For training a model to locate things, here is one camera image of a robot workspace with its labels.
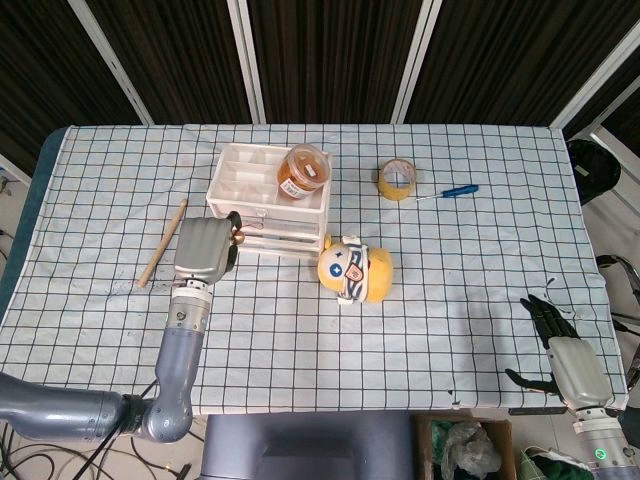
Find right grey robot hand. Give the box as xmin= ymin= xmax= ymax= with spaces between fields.
xmin=504 ymin=294 xmax=617 ymax=412

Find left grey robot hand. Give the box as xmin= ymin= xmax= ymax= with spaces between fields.
xmin=172 ymin=210 xmax=243 ymax=287

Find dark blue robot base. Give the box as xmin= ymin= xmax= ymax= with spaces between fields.
xmin=199 ymin=412 xmax=426 ymax=480

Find white plastic drawer organizer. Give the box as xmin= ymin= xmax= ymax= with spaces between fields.
xmin=205 ymin=142 xmax=335 ymax=257

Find wooden stick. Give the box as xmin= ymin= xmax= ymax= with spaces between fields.
xmin=137 ymin=198 xmax=189 ymax=288

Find green plastic bag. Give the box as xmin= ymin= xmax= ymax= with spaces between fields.
xmin=516 ymin=447 xmax=596 ymax=480

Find clear jar with orange contents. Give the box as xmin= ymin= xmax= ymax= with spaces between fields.
xmin=276 ymin=143 xmax=332 ymax=201

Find cardboard box with trash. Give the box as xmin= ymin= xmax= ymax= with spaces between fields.
xmin=410 ymin=412 xmax=519 ymax=480

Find yellow duck plush toy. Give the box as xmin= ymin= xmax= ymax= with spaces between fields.
xmin=317 ymin=233 xmax=395 ymax=307

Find white checkered tablecloth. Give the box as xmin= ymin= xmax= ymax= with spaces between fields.
xmin=0 ymin=123 xmax=629 ymax=416

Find black trash bin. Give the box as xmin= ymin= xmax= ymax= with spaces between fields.
xmin=566 ymin=138 xmax=622 ymax=205

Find yellow tape roll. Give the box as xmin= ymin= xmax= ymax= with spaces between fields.
xmin=375 ymin=158 xmax=420 ymax=202

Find metal chair frame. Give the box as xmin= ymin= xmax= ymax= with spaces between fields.
xmin=596 ymin=253 xmax=640 ymax=396

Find blue handled screwdriver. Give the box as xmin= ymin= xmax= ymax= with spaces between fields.
xmin=415 ymin=184 xmax=480 ymax=201

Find black floor cables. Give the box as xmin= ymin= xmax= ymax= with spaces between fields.
xmin=0 ymin=379 xmax=194 ymax=480

